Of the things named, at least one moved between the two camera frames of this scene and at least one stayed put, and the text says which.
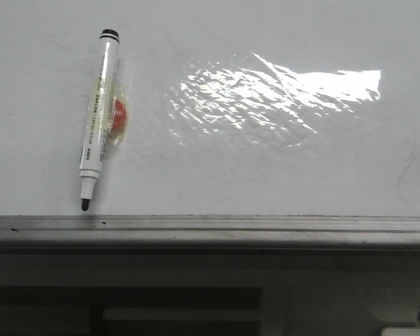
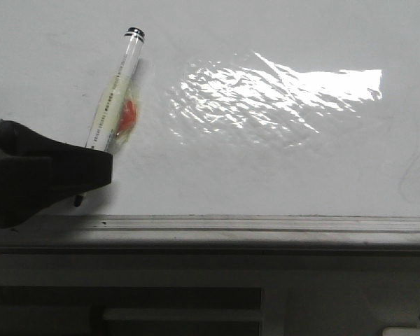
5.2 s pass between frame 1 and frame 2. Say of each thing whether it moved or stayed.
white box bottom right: stayed
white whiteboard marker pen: moved
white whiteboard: stayed
